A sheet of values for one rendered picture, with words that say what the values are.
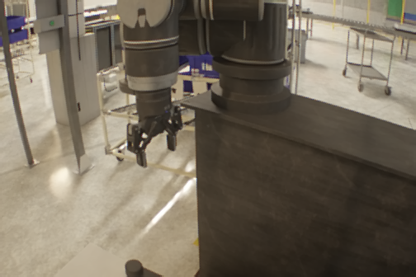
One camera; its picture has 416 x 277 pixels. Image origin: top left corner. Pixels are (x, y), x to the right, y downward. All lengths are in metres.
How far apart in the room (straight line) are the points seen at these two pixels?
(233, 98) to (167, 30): 0.37
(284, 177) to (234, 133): 0.19
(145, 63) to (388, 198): 0.65
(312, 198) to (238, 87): 0.37
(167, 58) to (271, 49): 0.36
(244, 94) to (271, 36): 0.18
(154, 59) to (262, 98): 0.40
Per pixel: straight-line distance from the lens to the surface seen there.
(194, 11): 0.72
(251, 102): 0.87
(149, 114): 0.63
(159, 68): 0.58
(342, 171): 0.81
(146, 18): 0.57
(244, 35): 0.85
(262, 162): 0.90
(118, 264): 0.54
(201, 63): 1.87
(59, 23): 2.03
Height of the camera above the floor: 1.25
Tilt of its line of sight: 27 degrees down
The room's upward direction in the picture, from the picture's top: straight up
